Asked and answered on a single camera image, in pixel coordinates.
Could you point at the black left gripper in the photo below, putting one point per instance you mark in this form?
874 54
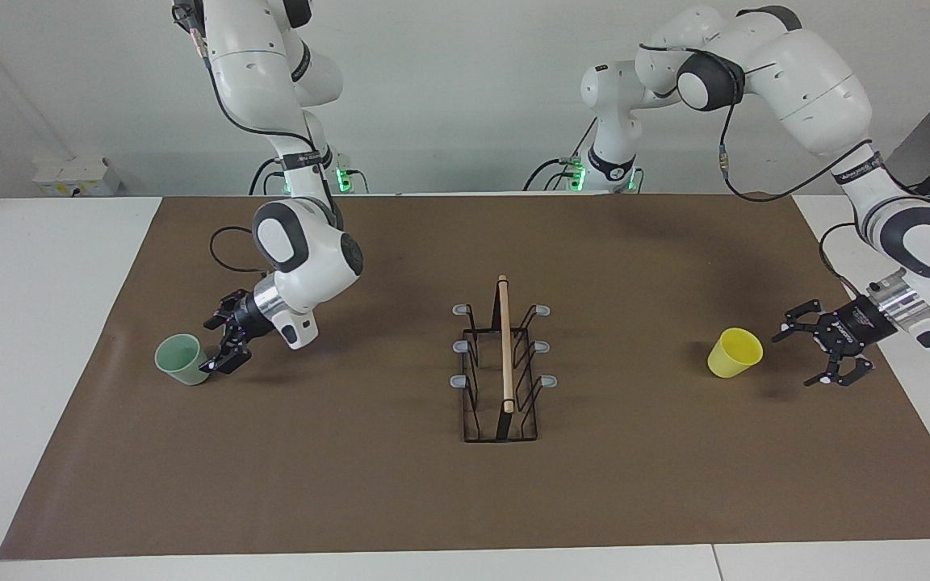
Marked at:
865 327

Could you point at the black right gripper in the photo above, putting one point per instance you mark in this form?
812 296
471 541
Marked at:
249 319

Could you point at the pale green plastic cup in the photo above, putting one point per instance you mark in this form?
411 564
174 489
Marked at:
178 363

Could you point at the yellow plastic cup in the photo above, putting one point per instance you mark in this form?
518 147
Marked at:
730 359

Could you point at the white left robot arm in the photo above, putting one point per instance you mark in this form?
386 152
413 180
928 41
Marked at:
804 81

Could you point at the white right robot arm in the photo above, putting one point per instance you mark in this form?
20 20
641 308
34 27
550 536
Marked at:
303 250

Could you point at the brown table mat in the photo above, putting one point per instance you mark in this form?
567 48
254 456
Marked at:
312 484

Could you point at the white power strip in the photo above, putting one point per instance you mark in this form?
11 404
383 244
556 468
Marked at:
77 177

